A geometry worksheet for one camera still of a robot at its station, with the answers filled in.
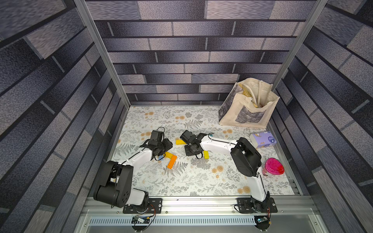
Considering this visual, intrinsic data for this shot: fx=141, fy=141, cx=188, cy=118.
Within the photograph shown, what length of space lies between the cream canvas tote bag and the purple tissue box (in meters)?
0.09

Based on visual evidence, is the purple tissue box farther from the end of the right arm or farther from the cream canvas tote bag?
the end of the right arm

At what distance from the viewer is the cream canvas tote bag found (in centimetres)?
88

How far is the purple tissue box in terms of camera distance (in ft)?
3.09
